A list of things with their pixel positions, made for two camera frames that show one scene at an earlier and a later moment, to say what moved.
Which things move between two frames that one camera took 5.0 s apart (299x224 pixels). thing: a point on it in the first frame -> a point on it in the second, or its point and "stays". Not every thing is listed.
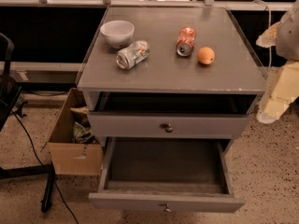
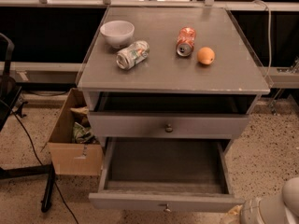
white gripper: (289, 38) -> (249, 211)
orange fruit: (206, 55) stays
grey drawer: (165, 174) stays
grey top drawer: (167, 125) stays
